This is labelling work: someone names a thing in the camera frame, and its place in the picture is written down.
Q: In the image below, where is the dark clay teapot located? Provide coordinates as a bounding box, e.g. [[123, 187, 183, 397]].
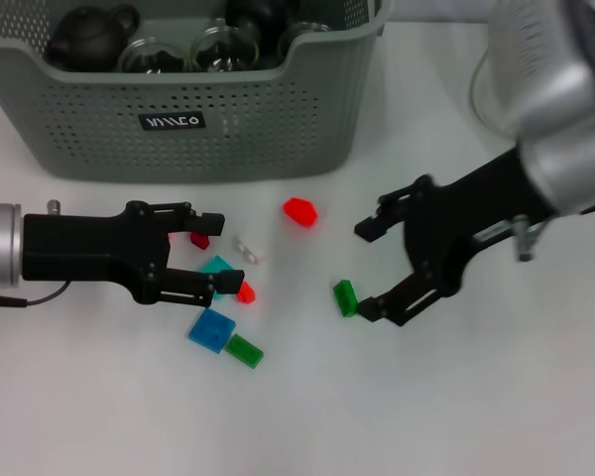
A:
[[44, 3, 141, 71]]

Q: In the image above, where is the grey-green perforated storage bin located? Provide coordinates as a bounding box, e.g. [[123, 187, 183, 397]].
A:
[[0, 0, 396, 182]]

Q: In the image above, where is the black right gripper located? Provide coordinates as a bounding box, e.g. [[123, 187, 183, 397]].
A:
[[354, 148, 551, 327]]

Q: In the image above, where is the right wrist camera housing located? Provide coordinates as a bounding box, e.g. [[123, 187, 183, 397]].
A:
[[485, 0, 595, 145]]

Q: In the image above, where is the teal square toy brick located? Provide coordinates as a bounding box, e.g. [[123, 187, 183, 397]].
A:
[[200, 255, 242, 298]]

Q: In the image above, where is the right wrist cable with connector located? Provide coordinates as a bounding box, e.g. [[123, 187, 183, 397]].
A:
[[513, 215, 549, 263]]

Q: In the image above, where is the white toy brick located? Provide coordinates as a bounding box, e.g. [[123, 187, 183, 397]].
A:
[[232, 233, 268, 267]]

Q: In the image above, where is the wrist cable with connector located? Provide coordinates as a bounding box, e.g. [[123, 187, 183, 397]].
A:
[[513, 215, 549, 263], [0, 280, 73, 308]]

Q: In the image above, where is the thick green toy brick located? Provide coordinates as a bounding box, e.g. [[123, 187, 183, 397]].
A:
[[332, 280, 362, 318]]

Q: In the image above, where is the blue square toy brick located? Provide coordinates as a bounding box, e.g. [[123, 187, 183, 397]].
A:
[[187, 306, 238, 354]]

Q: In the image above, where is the large red toy block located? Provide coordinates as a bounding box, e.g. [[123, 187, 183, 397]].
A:
[[282, 196, 319, 229]]

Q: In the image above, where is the left wrist cable with connector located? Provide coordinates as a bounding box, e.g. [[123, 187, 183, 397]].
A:
[[0, 280, 73, 308]]

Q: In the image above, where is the glass pitcher black handle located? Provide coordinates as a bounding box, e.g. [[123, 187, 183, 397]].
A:
[[468, 47, 520, 143]]

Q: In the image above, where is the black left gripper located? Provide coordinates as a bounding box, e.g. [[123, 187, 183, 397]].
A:
[[22, 200, 247, 304]]

